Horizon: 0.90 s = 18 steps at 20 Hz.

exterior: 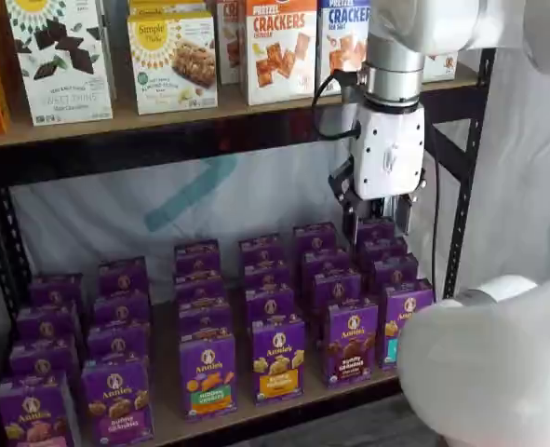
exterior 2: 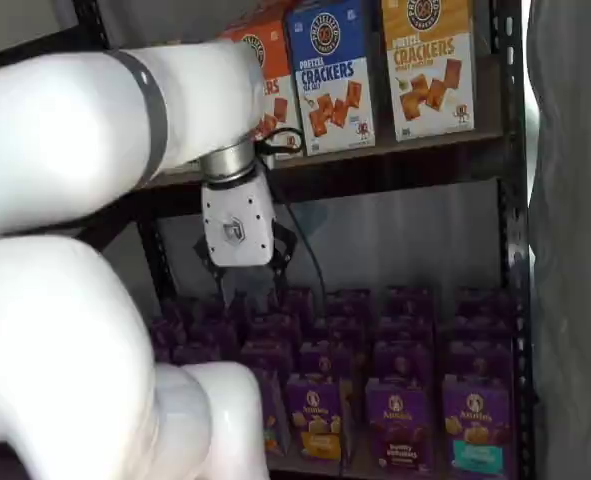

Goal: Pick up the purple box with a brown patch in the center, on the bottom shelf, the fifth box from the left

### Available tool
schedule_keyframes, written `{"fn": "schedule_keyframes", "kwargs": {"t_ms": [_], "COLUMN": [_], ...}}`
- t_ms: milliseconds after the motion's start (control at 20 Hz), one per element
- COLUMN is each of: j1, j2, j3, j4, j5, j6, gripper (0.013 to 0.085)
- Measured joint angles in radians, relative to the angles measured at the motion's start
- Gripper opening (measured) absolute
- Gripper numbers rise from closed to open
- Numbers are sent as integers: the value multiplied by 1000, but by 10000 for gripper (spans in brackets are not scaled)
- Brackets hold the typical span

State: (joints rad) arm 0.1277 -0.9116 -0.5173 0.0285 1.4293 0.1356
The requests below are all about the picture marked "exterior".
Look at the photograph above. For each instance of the white sheet with teal stripe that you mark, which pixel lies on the white sheet with teal stripe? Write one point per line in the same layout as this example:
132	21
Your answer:
116	219

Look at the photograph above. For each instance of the yellow pretzel crackers box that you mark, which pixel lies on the yellow pretzel crackers box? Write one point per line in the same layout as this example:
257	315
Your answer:
442	67

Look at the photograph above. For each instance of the white fabric curtain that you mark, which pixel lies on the white fabric curtain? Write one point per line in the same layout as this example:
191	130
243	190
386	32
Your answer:
521	163

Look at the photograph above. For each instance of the white Sweet Thins box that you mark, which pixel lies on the white Sweet Thins box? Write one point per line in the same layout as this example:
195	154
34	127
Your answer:
60	84

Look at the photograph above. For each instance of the purple Annie's box yellow band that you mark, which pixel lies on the purple Annie's box yellow band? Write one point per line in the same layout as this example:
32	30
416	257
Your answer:
270	305
260	249
265	274
278	363

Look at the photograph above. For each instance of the white almond flour bars box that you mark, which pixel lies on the white almond flour bars box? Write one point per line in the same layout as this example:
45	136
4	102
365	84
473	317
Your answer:
172	70
167	7

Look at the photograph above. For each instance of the black metal shelf rack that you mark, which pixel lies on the black metal shelf rack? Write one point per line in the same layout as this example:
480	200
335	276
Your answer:
116	153

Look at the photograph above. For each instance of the purple Annie's box magenta band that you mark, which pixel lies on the purple Annie's box magenta band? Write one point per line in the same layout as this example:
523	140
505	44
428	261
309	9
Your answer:
116	405
121	309
123	279
116	344

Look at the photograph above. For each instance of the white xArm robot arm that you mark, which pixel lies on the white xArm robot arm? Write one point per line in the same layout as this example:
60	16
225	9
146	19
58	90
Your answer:
488	372

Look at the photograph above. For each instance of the wooden shelf board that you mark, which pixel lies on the wooden shelf board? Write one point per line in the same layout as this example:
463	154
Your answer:
165	372
163	123

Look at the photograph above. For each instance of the blue pretzel crackers box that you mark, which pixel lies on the blue pretzel crackers box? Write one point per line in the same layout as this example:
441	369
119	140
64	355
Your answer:
342	42

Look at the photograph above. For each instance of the orange pretzel crackers box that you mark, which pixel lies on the orange pretzel crackers box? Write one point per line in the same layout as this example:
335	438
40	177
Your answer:
230	46
279	56

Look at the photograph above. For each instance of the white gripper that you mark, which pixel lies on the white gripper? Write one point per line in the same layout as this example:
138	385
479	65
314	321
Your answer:
388	149

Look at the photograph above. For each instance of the purple Annie's box teal band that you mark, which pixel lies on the purple Annie's box teal band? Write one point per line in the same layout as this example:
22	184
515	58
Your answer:
402	316
381	247
395	270
374	229

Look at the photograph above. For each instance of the purple Annie's box pink band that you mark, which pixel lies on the purple Annie's box pink band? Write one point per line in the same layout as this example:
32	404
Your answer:
46	326
42	358
56	293
32	414

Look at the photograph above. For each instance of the purple Annie's box green band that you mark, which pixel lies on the purple Annie's box green band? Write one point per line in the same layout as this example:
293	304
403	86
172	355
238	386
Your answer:
197	269
200	291
207	377
195	250
205	319

